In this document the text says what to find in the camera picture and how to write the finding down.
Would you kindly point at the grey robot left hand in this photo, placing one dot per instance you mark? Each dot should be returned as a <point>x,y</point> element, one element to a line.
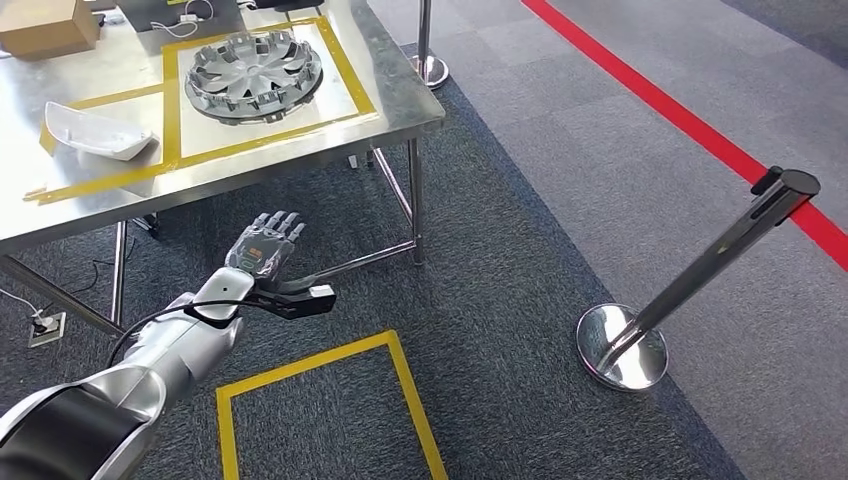
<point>262,252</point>

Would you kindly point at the white plastic shell part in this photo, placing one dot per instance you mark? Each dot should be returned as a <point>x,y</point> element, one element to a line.
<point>93,132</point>

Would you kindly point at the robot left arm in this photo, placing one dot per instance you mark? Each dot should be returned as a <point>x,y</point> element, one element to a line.
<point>152,358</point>

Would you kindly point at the steel workbench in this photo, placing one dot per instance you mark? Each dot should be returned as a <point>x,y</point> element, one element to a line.
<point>397,93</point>

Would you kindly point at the small yellow tape square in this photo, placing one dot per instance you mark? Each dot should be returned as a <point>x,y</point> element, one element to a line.
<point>99,179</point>

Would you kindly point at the grey wheel hubcap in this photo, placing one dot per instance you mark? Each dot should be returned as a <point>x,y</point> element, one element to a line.
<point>252,73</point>

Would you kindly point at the large yellow tape square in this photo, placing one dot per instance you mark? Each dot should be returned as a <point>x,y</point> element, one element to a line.
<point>344,66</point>

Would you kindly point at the floor power socket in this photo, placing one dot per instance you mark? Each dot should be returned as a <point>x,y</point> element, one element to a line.
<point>56,331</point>

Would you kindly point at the brown cardboard box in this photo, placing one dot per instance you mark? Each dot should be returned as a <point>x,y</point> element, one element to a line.
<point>46,26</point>

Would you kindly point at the red barrier belt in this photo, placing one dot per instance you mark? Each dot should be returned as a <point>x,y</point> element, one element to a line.
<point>662,99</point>

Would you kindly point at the black left wrist camera bracket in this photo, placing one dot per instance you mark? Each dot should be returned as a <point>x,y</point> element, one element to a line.
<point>291,306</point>

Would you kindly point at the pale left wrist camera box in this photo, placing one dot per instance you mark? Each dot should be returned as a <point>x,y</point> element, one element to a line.
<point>321,291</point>

